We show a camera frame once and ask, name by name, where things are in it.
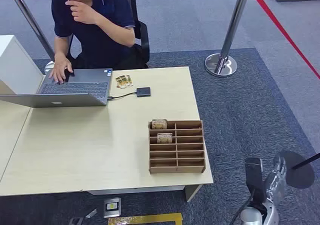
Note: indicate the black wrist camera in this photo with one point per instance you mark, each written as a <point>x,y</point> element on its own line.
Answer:
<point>255,177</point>
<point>90,213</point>

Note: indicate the yellow floor tape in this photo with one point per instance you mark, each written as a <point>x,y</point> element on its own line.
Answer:
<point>149,219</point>

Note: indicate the silver floor socket box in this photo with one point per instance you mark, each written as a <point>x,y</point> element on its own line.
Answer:
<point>112,207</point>

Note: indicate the person's hand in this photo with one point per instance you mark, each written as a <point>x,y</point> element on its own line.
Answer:
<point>60,68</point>
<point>81,12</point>

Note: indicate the white cabinet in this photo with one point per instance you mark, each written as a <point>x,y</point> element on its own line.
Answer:
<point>17,68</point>

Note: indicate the dark blue carpet mat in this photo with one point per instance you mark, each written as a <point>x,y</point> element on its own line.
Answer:
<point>250,117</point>

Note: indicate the chrome stanchion post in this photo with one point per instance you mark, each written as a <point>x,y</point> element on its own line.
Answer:
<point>27,14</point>
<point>231,28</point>

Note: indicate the person's left hand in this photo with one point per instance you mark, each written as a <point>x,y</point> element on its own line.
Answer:
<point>81,12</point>

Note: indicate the person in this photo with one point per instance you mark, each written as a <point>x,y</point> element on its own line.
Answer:
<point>100,41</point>

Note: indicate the stack of gold cards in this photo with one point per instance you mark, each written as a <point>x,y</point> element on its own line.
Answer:
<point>124,81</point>

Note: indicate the gold patterned card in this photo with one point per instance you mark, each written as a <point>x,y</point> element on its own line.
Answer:
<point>159,124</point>
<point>164,138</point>

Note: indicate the black stanchion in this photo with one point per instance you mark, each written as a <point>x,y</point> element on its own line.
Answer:
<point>300,175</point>

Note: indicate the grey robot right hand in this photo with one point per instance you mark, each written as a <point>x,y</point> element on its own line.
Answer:
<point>275,187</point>

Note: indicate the white desk frame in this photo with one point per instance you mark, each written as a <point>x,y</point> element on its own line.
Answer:
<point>192,192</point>

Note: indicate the wooden card organizer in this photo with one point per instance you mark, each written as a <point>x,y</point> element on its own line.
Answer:
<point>177,168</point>

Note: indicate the black external drive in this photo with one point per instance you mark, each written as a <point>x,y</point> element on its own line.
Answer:
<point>143,92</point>

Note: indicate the grey laptop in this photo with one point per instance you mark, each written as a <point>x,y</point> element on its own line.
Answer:
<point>75,88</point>

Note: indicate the person's right hand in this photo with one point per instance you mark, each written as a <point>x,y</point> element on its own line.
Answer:
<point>60,68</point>

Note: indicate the person's left forearm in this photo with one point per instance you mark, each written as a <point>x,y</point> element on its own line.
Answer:
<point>115,29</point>

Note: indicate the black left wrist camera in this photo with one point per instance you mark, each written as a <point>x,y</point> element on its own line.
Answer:
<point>90,213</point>

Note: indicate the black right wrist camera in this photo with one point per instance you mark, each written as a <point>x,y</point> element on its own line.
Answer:
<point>255,177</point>

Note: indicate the person's right forearm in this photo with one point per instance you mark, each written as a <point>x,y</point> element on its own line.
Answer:
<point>60,44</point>

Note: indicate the red barrier belt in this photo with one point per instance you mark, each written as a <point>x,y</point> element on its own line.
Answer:
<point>282,29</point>

